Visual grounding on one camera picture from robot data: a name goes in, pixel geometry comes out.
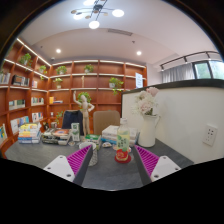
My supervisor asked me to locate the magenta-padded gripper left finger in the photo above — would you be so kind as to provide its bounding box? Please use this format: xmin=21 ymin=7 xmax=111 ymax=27
xmin=43 ymin=144 xmax=95 ymax=187

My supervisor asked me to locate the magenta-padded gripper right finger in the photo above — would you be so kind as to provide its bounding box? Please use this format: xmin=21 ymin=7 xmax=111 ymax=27
xmin=132 ymin=144 xmax=182 ymax=187

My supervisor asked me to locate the dark book stack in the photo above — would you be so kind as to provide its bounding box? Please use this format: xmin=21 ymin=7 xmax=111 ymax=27
xmin=40 ymin=128 xmax=73 ymax=146

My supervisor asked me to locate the tall green white carton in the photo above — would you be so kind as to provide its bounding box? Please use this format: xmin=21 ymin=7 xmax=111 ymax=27
xmin=70 ymin=122 xmax=81 ymax=142

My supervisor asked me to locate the white ceramic vase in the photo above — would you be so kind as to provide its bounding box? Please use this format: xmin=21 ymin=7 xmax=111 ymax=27
xmin=137 ymin=114 xmax=162 ymax=148

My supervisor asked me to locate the green white box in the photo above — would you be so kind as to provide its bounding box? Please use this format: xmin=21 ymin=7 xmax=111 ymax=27
xmin=84 ymin=133 xmax=102 ymax=145

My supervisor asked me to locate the flat round red coaster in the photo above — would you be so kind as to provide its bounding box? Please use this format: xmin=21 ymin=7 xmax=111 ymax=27
xmin=114 ymin=153 xmax=132 ymax=164

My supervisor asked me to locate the dark blue chair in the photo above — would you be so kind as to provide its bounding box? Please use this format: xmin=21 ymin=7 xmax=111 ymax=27
xmin=61 ymin=109 xmax=85 ymax=136

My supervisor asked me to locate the wooden artist mannequin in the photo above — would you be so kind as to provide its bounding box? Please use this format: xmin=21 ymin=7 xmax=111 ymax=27
xmin=72 ymin=90 xmax=96 ymax=138

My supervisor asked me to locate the wooden shelf unit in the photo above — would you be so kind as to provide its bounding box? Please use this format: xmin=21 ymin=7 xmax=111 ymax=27
xmin=0 ymin=37 xmax=148 ymax=156

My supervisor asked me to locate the grey curtain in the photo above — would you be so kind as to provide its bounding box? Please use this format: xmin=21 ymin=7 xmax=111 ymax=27
xmin=161 ymin=63 xmax=196 ymax=84

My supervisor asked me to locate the window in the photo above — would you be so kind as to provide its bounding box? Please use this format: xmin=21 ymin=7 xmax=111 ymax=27
xmin=193 ymin=59 xmax=224 ymax=81

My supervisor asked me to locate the ceiling air vent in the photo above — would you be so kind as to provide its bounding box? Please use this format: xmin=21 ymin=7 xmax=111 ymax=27
xmin=106 ymin=28 xmax=134 ymax=37

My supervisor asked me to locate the branched ceiling lamp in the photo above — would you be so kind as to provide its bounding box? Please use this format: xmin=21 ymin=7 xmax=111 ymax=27
xmin=70 ymin=0 xmax=125 ymax=30

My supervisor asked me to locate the white wall socket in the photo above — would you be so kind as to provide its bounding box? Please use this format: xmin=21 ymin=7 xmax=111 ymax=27
xmin=202 ymin=123 xmax=219 ymax=147

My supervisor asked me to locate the white wall notice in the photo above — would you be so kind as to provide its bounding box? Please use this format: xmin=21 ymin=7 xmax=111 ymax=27
xmin=135 ymin=72 xmax=144 ymax=89

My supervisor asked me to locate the black ceiling track rail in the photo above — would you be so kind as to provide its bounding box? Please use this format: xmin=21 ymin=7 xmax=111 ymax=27
xmin=159 ymin=50 xmax=221 ymax=71

